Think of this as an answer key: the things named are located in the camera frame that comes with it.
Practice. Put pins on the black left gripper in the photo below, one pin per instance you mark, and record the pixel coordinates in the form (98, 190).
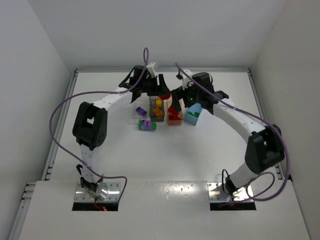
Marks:
(155, 88)

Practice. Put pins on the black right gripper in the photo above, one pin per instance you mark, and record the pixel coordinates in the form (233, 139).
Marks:
(180, 92)

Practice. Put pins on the red flower lego piece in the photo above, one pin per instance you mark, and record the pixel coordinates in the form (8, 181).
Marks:
(165, 97)

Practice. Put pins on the yellow butterfly lego piece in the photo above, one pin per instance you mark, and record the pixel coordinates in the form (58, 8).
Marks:
(159, 102)

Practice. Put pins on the red lego brick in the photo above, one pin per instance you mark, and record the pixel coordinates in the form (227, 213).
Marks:
(173, 115)

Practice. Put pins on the yellow lego brick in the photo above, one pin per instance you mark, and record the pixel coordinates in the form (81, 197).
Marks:
(157, 111)

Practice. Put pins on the blue plastic container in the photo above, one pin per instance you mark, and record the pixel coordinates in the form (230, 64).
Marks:
(190, 119)

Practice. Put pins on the green lego plate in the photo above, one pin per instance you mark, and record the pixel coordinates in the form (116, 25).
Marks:
(196, 114)

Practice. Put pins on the purple lego brick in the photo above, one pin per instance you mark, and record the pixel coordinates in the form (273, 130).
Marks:
(141, 112)

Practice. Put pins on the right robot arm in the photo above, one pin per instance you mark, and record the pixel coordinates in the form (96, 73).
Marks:
(264, 148)

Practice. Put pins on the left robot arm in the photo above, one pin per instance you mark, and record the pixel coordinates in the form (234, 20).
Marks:
(90, 126)

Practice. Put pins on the tan plastic container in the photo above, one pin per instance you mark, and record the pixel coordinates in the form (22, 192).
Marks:
(174, 123)

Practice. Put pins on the smoke grey plastic container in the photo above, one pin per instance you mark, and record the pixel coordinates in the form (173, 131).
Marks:
(153, 117)

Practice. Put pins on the clear plastic container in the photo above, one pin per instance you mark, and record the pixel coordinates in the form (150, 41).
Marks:
(143, 103)

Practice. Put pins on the purple curved lego piece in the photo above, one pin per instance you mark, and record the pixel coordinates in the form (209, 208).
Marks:
(146, 125)

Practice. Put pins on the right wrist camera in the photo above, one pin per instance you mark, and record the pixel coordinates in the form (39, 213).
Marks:
(186, 82)

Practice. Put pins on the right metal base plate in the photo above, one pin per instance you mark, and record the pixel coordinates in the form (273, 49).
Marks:
(218, 196)

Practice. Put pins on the metal base plate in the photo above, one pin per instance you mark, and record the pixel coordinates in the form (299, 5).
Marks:
(106, 192)
(218, 196)

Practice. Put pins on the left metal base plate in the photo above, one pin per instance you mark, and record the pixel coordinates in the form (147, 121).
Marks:
(106, 192)

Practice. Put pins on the aluminium table frame rail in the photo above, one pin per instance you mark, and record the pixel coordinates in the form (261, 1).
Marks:
(30, 186)

